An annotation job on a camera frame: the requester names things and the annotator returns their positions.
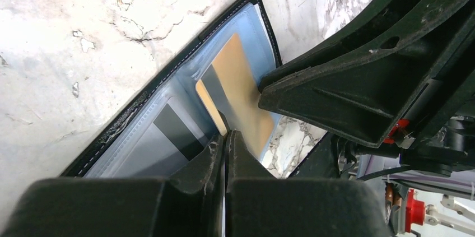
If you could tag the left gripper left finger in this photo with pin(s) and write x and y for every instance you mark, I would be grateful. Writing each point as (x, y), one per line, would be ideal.
(185, 204)

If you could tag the gold card in holder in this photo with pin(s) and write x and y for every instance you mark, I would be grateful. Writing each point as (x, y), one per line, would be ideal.
(229, 93)

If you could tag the silver card in holder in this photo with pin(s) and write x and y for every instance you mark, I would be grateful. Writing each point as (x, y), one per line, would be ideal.
(176, 135)

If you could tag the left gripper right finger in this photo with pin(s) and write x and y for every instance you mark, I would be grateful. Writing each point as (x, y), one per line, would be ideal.
(312, 201)

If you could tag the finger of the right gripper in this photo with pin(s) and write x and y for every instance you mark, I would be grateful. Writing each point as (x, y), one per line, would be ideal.
(377, 17)
(362, 94)

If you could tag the black leather card holder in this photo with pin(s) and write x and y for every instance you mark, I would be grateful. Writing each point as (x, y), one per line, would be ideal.
(247, 18)

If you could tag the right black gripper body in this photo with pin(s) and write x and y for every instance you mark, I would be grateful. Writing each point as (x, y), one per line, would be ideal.
(435, 136)

